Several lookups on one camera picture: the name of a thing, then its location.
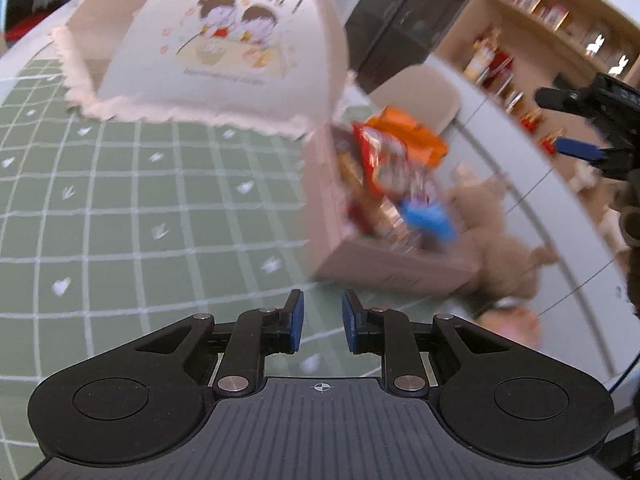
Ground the white sideboard cabinet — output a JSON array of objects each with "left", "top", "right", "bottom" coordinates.
[{"left": 420, "top": 52, "right": 640, "bottom": 391}]

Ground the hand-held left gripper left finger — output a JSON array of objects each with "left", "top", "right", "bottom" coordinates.
[{"left": 135, "top": 287, "right": 306, "bottom": 399}]

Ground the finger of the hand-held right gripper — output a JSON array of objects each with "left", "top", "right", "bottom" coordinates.
[
  {"left": 554, "top": 136, "right": 617, "bottom": 167},
  {"left": 534, "top": 86, "right": 595, "bottom": 114}
]

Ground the tall red doll figure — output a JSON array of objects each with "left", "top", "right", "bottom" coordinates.
[{"left": 464, "top": 29, "right": 514, "bottom": 92}]

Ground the dark glass cabinet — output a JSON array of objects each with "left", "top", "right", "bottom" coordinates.
[{"left": 344, "top": 0, "right": 502, "bottom": 94}]

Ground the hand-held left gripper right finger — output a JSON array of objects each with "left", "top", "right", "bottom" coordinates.
[{"left": 341, "top": 288, "right": 507, "bottom": 398}]

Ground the beige chair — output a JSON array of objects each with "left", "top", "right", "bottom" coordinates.
[{"left": 371, "top": 64, "right": 462, "bottom": 129}]

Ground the orange tissue pack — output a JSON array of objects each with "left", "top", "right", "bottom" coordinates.
[{"left": 364, "top": 104, "right": 449, "bottom": 167}]

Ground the blue snack packet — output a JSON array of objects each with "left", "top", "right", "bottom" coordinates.
[{"left": 399, "top": 199, "right": 459, "bottom": 244}]

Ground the printed dome food cover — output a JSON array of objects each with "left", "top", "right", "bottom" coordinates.
[{"left": 49, "top": 0, "right": 357, "bottom": 139}]

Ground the pink cardboard box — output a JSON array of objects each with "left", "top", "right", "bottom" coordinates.
[{"left": 301, "top": 124, "right": 482, "bottom": 297}]

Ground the large red snack packet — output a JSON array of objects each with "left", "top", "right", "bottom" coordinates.
[{"left": 351, "top": 121, "right": 433, "bottom": 203}]

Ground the green grid tablecloth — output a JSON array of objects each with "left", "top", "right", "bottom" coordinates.
[{"left": 0, "top": 44, "right": 451, "bottom": 461}]

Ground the brown plush toy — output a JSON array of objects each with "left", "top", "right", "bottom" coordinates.
[{"left": 446, "top": 164, "right": 559, "bottom": 302}]

